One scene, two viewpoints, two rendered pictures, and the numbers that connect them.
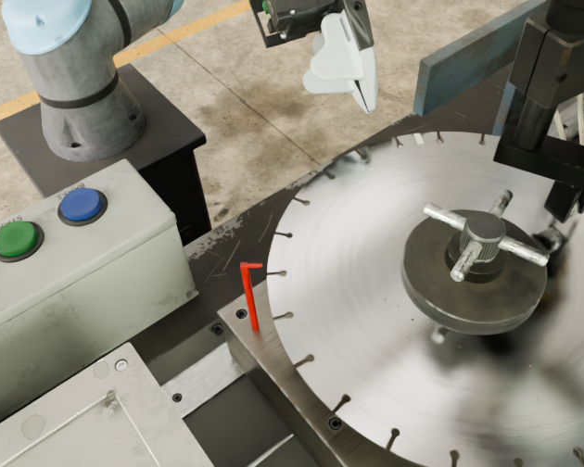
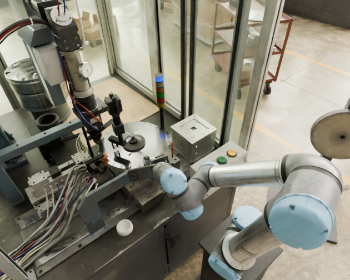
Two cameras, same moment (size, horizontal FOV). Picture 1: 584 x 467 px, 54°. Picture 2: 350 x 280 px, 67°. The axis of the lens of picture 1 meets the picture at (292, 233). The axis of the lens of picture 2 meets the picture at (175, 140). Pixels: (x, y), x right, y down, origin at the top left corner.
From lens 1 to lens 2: 130 cm
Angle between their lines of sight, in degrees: 86
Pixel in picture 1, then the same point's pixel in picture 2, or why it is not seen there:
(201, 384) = (185, 166)
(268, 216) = (173, 207)
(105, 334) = not seen: hidden behind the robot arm
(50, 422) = (200, 134)
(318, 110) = not seen: outside the picture
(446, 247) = (137, 143)
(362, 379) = (154, 129)
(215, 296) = not seen: hidden behind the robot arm
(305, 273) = (161, 141)
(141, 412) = (187, 135)
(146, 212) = (196, 166)
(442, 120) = (111, 246)
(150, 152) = (215, 233)
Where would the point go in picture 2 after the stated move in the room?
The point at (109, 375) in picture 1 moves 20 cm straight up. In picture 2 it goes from (193, 139) to (195, 108)
